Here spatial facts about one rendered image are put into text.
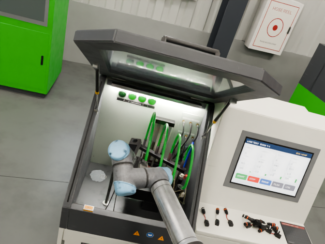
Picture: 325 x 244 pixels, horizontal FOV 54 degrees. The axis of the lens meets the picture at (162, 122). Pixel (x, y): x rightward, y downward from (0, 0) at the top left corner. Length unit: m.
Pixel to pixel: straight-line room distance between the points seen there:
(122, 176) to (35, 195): 2.02
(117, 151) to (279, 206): 1.21
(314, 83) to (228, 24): 1.58
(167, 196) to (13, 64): 3.52
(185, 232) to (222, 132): 0.85
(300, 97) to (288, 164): 3.58
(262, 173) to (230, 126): 0.34
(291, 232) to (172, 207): 1.12
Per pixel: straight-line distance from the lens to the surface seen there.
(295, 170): 1.98
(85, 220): 1.77
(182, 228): 1.04
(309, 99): 5.34
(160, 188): 1.14
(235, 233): 1.86
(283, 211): 2.10
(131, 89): 1.84
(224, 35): 5.42
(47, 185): 3.20
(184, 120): 1.95
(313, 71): 5.37
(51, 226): 2.88
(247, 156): 1.85
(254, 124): 1.80
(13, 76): 4.45
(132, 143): 1.36
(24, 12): 4.12
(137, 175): 1.15
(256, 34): 5.83
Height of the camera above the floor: 2.23
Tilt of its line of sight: 30 degrees down
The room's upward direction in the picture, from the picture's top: 17 degrees clockwise
